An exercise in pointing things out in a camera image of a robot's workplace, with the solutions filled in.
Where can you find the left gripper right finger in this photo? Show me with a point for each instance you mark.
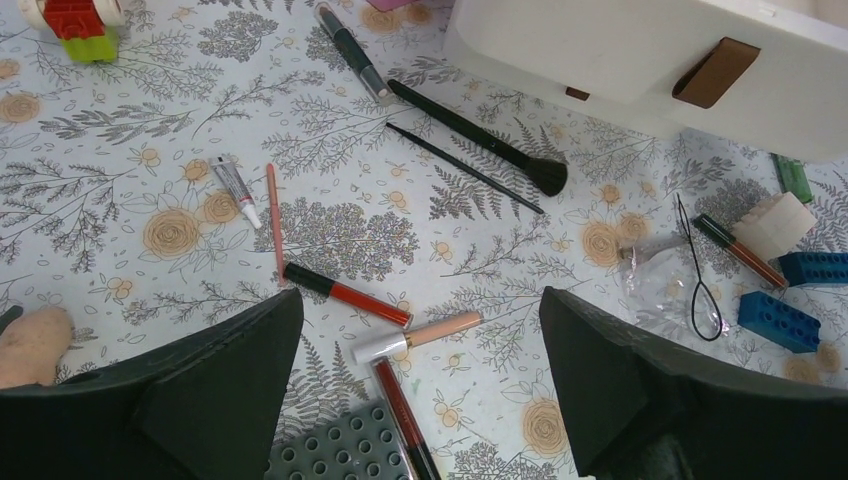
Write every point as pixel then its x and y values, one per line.
pixel 638 406

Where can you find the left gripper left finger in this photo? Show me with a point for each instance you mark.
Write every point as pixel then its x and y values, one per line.
pixel 205 406

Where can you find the thin pink stick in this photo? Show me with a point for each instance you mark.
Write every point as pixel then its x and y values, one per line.
pixel 275 222

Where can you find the red black lip gloss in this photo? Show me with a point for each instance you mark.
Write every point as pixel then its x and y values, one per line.
pixel 334 289

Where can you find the white cosmetic box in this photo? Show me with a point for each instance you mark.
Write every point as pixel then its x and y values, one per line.
pixel 774 226

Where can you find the black makeup brush large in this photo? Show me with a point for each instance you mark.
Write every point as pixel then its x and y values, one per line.
pixel 548 175

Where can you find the thin black makeup brush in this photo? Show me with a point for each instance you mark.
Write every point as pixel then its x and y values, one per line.
pixel 465 168

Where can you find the cream three-drawer organizer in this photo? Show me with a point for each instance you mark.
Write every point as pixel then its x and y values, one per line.
pixel 769 74

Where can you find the small peach makeup sponge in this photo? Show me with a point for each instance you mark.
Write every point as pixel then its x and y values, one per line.
pixel 32 347

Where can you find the brown red makeup pencil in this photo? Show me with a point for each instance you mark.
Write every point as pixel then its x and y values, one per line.
pixel 727 241

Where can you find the clear plastic bag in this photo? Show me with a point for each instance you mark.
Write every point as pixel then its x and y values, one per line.
pixel 665 292

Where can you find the grey lego baseplate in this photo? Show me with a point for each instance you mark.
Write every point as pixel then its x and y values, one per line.
pixel 363 444

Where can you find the blue lego brick left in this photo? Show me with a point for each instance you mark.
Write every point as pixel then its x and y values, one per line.
pixel 779 322

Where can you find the blue lego brick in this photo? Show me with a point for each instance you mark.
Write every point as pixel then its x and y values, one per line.
pixel 779 322
pixel 814 268

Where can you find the blue lego brick right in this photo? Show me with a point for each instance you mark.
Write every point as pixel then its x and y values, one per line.
pixel 814 268

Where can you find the dark red lipstick tube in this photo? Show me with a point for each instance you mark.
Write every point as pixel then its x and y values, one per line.
pixel 418 452

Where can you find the small pink lip tube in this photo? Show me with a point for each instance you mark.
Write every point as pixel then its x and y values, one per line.
pixel 227 172

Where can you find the green mascara tube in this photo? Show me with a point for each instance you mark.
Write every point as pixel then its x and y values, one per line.
pixel 792 177

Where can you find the red yellow toy figure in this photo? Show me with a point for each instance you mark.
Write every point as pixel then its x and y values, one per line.
pixel 86 29

